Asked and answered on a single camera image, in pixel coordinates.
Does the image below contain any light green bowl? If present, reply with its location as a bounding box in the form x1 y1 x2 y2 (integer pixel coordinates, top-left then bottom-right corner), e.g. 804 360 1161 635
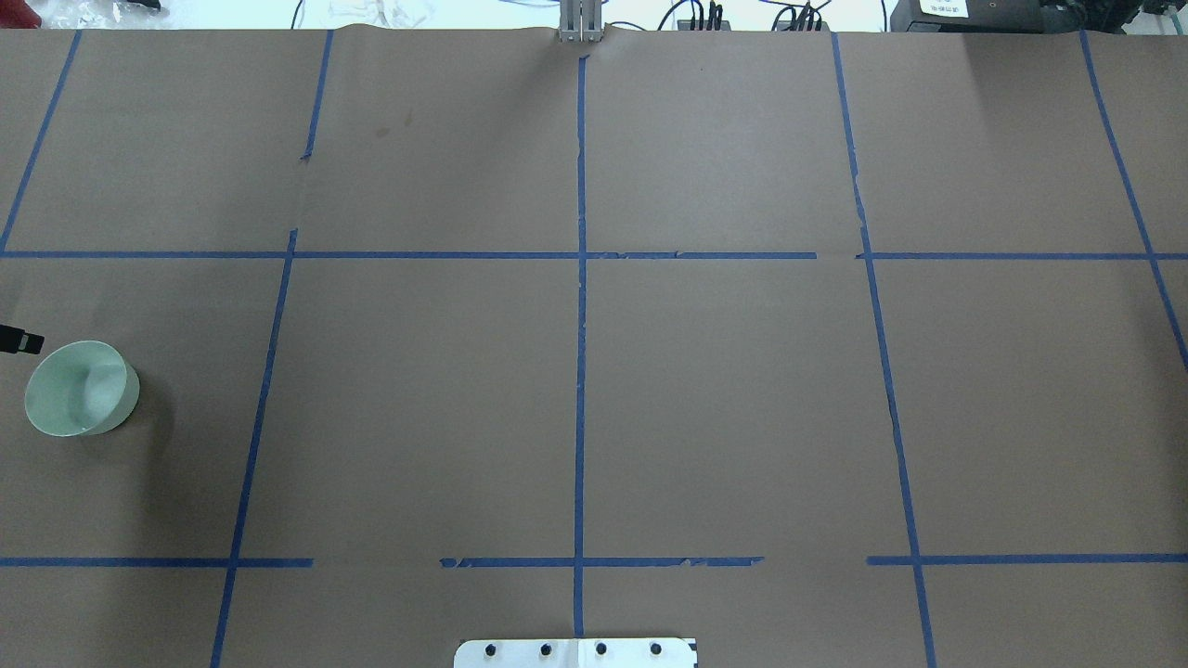
24 340 140 437

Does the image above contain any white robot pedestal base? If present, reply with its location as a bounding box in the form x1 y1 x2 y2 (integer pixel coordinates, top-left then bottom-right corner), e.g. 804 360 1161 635
453 637 699 667

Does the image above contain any aluminium frame post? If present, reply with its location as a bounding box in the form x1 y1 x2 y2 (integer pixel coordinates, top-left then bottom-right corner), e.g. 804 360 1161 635
557 0 605 44

